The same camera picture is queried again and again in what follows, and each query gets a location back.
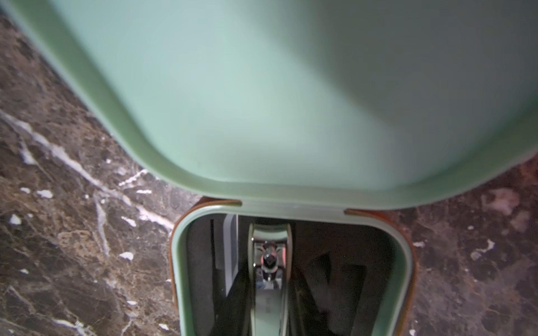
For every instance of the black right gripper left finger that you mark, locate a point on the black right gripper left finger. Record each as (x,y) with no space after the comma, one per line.
(234,315)

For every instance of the green nail clipper case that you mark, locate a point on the green nail clipper case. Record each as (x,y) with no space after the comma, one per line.
(315,114)

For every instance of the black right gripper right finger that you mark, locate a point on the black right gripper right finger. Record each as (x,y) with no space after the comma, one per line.
(304,316)

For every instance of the grey nail file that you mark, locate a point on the grey nail file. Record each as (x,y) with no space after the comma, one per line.
(230,240)

